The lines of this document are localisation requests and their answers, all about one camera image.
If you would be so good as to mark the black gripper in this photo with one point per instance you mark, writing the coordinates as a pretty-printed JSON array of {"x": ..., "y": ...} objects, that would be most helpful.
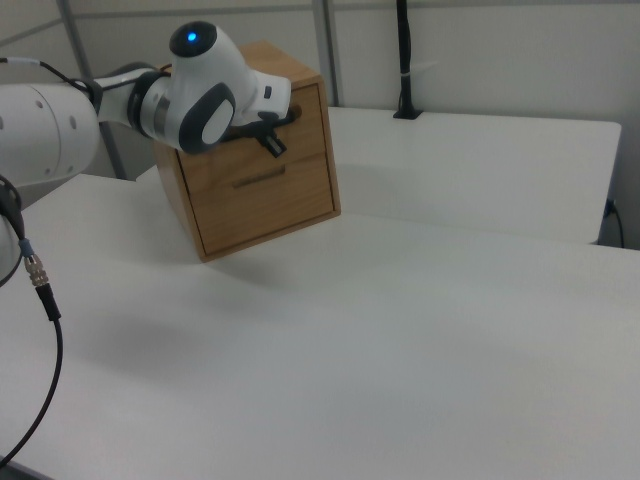
[{"x": 250, "y": 129}]

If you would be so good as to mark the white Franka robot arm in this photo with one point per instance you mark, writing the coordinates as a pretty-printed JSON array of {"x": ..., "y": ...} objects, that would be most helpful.
[{"x": 45, "y": 135}]

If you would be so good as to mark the wooden drawer cabinet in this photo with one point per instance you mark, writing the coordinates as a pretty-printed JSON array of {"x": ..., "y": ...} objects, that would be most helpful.
[{"x": 280, "y": 65}]

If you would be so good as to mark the black clamp pole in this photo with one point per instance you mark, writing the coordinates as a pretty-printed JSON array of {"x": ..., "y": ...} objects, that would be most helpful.
[{"x": 404, "y": 50}]

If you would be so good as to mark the grey partition post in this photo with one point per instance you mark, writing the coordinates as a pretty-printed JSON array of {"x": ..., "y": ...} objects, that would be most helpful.
[
  {"x": 330, "y": 60},
  {"x": 114, "y": 150}
]

